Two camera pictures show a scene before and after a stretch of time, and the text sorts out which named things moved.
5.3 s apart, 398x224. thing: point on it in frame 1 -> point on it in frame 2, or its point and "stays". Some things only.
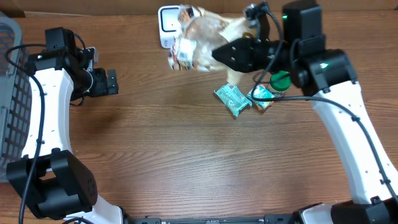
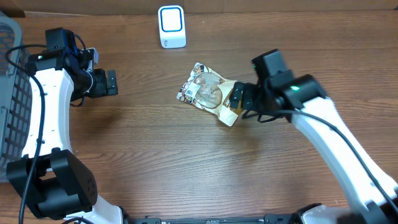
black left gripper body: x=100 y=84 stays
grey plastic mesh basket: x=15 y=93 stays
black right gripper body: x=250 y=61 -> x=254 y=101
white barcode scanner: x=168 y=20 stays
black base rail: x=292 y=218 stays
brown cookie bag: x=200 y=33 -> x=210 y=93
